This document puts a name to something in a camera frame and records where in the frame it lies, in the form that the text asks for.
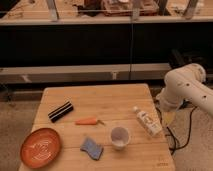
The white ceramic cup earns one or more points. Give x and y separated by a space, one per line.
119 137

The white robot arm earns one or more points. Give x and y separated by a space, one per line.
186 83

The orange toy carrot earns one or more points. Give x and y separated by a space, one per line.
89 121

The black striped box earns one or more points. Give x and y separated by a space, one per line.
60 111

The white plastic bottle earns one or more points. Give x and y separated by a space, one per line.
151 126

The blue sponge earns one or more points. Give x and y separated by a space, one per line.
93 149

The black device on shelf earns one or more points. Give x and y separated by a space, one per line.
178 58

